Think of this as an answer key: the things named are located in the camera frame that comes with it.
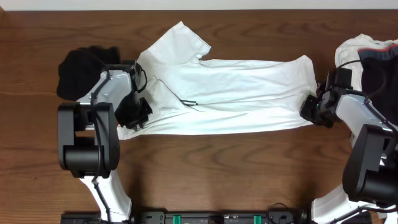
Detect white robot print t-shirt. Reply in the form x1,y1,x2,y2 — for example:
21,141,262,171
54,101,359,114
118,23,317,140

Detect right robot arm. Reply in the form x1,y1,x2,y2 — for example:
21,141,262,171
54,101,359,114
300,67,397,223

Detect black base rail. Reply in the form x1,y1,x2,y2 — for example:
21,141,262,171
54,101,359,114
60,208,373,224

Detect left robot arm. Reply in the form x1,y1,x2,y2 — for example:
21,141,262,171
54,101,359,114
58,60,152,223

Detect dark navy garment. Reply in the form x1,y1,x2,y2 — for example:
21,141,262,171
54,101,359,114
358,44,397,125

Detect plain white t-shirt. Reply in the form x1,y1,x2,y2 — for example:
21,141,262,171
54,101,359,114
335,34,397,105

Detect folded black cloth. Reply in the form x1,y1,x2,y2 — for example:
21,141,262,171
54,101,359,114
57,45,121,101

